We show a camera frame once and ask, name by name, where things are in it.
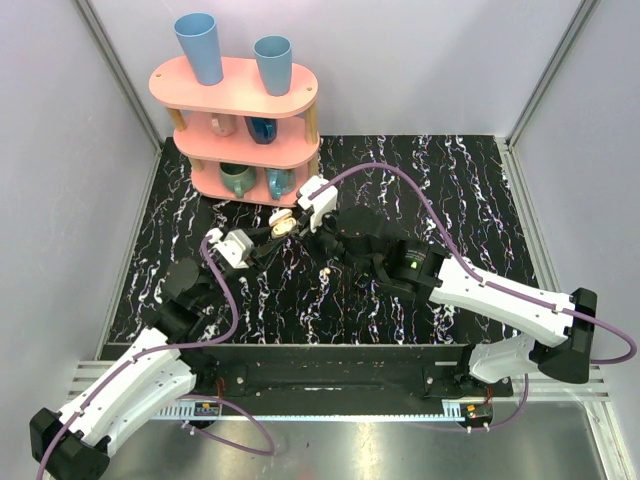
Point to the blue cup right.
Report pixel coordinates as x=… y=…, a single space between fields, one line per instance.
x=273 y=55

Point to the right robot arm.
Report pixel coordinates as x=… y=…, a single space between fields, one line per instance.
x=555 y=335

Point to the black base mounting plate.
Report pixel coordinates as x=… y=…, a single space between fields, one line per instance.
x=341 y=380

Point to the pink three-tier shelf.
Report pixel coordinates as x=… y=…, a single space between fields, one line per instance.
x=237 y=122

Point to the pink mug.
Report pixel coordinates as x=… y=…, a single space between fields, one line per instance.
x=223 y=125

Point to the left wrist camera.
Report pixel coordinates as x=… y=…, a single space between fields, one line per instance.
x=235 y=247

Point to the tall blue cup left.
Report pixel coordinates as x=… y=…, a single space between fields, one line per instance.
x=198 y=37

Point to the white earbuds charging case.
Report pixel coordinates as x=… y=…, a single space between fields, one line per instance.
x=281 y=223

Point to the green ceramic mug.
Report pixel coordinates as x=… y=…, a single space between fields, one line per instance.
x=239 y=179

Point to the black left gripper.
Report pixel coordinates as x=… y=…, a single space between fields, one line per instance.
x=252 y=252

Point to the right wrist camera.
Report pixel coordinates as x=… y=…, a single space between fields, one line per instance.
x=317 y=198

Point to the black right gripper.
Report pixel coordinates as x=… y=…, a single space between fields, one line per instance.
x=311 y=238

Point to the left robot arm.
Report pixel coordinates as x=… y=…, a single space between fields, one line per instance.
x=167 y=364

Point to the blue butterfly mug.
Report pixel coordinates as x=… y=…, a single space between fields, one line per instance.
x=280 y=182

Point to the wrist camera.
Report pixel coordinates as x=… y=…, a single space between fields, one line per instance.
x=235 y=247
x=317 y=198

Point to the dark blue mug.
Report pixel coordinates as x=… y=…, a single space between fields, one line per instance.
x=262 y=130

